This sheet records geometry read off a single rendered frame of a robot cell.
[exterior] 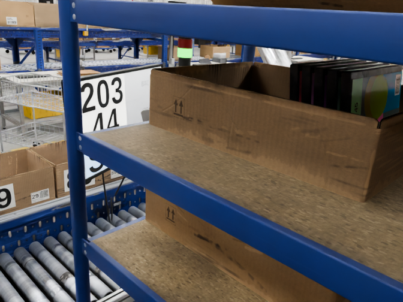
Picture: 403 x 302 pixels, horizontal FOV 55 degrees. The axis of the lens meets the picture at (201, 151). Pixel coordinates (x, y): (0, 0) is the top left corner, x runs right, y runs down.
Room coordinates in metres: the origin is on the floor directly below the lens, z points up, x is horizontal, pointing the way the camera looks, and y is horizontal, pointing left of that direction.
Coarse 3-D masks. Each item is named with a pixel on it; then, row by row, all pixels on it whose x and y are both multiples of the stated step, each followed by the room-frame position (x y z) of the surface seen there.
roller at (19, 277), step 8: (0, 256) 1.32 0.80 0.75; (8, 256) 1.32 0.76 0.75; (0, 264) 1.30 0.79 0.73; (8, 264) 1.27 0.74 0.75; (16, 264) 1.28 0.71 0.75; (8, 272) 1.24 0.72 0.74; (16, 272) 1.23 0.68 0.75; (24, 272) 1.24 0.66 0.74; (16, 280) 1.19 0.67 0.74; (24, 280) 1.18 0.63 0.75; (24, 288) 1.15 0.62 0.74; (32, 288) 1.14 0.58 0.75; (32, 296) 1.11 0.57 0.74; (40, 296) 1.11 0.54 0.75
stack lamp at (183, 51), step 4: (180, 40) 1.34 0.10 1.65; (184, 40) 1.33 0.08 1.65; (188, 40) 1.34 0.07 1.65; (192, 40) 1.35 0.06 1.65; (180, 44) 1.34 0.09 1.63; (184, 44) 1.33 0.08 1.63; (188, 44) 1.34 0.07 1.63; (192, 44) 1.35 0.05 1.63; (180, 48) 1.34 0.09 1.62; (184, 48) 1.33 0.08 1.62; (188, 48) 1.34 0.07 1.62; (192, 48) 1.35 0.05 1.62; (180, 52) 1.34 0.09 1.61; (184, 52) 1.33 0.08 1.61; (188, 52) 1.34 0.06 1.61; (180, 56) 1.34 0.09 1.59; (184, 56) 1.33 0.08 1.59; (188, 56) 1.34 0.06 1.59
